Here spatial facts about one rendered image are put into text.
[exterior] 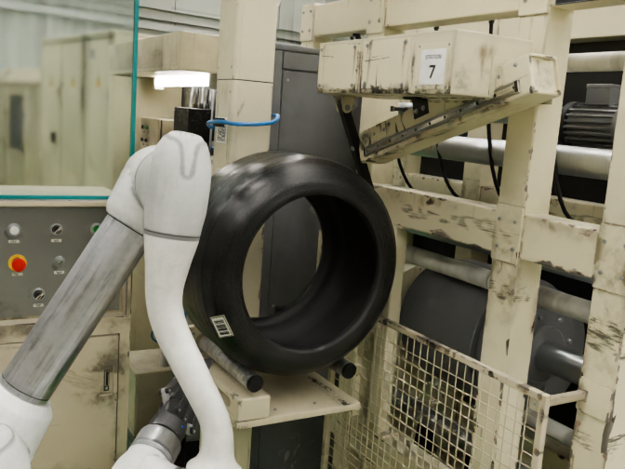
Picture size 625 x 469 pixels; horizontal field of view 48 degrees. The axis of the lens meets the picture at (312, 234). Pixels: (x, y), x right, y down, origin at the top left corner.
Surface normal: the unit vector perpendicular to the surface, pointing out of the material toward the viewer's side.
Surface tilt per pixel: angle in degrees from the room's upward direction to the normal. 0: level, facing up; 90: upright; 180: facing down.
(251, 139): 90
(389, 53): 90
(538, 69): 72
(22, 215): 90
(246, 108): 90
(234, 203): 63
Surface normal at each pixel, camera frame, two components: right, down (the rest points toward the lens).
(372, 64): -0.87, 0.02
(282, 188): 0.42, 0.01
